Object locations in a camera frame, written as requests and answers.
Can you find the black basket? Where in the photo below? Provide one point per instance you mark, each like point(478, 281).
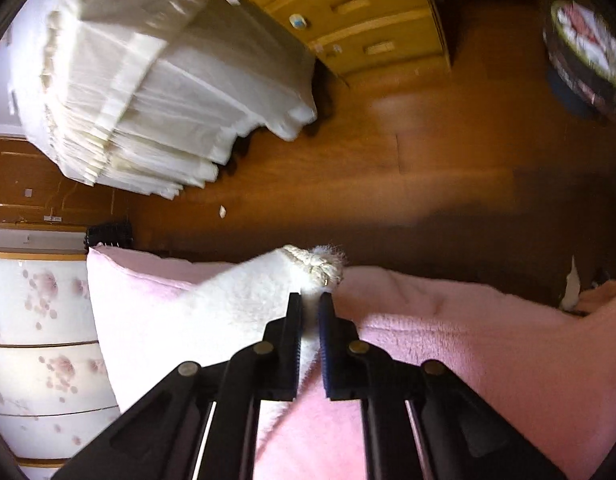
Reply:
point(108, 234)

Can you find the white fluffy garment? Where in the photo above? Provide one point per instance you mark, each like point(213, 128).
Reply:
point(248, 300)

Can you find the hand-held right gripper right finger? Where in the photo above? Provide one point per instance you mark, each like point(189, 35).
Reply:
point(326, 320)

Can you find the white cloth scrap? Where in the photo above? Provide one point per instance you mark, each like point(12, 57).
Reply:
point(570, 285)

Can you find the lace-covered table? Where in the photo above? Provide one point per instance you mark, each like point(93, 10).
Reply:
point(163, 85)

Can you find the pink blanket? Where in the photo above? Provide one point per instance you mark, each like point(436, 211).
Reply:
point(463, 340)

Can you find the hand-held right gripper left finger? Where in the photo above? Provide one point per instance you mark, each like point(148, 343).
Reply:
point(295, 312)

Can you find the round printed tin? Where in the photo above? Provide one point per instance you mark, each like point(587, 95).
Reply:
point(588, 60)

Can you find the brown wooden door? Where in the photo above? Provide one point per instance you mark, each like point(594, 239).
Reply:
point(63, 180)

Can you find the white floral wardrobe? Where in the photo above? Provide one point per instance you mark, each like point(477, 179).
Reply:
point(38, 310)

